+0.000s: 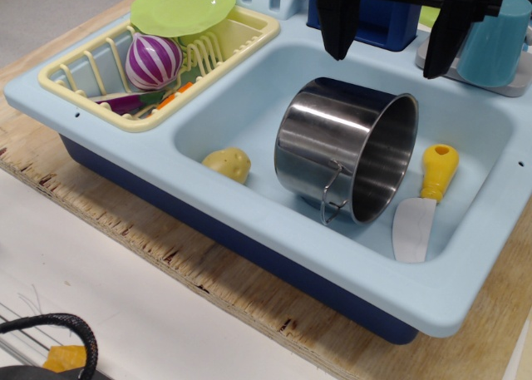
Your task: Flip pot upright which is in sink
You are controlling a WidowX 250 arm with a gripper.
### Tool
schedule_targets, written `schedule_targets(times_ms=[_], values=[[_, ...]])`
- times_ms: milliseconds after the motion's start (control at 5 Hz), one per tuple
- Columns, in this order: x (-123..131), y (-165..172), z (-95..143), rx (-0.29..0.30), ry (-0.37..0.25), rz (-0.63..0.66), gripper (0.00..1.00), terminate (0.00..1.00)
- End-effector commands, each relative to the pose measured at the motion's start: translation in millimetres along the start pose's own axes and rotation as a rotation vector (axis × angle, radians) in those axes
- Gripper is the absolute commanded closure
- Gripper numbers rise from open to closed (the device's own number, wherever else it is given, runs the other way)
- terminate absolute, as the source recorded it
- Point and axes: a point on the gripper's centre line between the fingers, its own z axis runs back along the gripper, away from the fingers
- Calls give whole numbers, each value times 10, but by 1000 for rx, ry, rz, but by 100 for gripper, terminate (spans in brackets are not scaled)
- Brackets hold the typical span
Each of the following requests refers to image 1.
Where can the toy potato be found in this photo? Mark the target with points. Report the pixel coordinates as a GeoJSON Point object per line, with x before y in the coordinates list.
{"type": "Point", "coordinates": [231, 162]}

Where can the purple toy eggplant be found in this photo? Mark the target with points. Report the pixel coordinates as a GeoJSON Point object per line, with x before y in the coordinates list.
{"type": "Point", "coordinates": [126, 103]}

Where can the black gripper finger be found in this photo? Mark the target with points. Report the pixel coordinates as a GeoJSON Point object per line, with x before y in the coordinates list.
{"type": "Point", "coordinates": [447, 35]}
{"type": "Point", "coordinates": [339, 23]}

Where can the stainless steel pot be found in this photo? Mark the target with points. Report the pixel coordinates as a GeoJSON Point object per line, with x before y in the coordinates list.
{"type": "Point", "coordinates": [346, 148]}

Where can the teal plastic cup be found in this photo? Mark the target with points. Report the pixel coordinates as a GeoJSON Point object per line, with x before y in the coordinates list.
{"type": "Point", "coordinates": [492, 49]}

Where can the light blue toy sink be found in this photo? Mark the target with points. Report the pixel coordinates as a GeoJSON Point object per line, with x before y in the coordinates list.
{"type": "Point", "coordinates": [349, 267]}

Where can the yellow handled toy knife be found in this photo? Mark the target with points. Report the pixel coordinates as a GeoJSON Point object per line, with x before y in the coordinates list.
{"type": "Point", "coordinates": [413, 219]}

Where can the cream dish drying rack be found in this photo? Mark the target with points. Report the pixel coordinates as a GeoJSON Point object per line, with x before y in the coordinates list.
{"type": "Point", "coordinates": [97, 67]}

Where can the orange toy carrot piece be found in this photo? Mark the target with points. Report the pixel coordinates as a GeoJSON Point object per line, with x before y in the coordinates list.
{"type": "Point", "coordinates": [170, 98]}

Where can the yellow tape piece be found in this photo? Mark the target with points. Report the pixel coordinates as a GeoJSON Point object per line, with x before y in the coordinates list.
{"type": "Point", "coordinates": [64, 358]}

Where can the plywood board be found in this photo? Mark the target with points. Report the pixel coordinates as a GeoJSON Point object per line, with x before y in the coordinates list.
{"type": "Point", "coordinates": [167, 303]}

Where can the green plastic plate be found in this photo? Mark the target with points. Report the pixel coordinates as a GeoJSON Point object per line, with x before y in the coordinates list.
{"type": "Point", "coordinates": [175, 18]}

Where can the purple striped toy onion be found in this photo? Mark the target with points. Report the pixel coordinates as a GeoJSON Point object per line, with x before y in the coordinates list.
{"type": "Point", "coordinates": [152, 62]}

